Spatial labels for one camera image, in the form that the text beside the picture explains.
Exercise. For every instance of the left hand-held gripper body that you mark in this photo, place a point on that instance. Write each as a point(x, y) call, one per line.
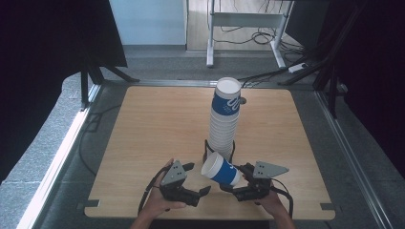
point(174, 176)

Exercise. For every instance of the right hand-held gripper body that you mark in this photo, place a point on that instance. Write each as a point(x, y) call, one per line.
point(267, 170)

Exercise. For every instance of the blue ribbed paper cup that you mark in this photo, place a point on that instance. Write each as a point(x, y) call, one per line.
point(224, 173)

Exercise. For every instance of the stack of white paper cups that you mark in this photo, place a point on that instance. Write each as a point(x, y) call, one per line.
point(223, 130)

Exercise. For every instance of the person's left hand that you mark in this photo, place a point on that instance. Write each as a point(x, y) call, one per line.
point(156, 203)

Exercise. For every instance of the person's right hand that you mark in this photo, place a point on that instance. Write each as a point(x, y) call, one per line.
point(273, 205)

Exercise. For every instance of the small grey round disc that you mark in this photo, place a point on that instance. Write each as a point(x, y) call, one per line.
point(243, 100)

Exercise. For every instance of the black metal stand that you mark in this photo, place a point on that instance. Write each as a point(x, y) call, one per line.
point(332, 89)

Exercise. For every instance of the white power strip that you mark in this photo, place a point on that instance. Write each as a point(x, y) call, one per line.
point(297, 67)

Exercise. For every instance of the black tripod stand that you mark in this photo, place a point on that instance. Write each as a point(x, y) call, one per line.
point(84, 86)

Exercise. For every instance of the dark curtain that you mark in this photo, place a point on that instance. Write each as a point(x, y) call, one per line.
point(382, 79)
point(38, 63)

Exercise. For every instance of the pale blue panel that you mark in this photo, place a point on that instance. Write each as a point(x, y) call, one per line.
point(148, 22)

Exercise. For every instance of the aluminium rail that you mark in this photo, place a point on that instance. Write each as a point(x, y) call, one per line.
point(165, 83)
point(353, 165)
point(60, 162)

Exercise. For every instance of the white metal desk frame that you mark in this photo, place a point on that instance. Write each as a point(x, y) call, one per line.
point(245, 19)

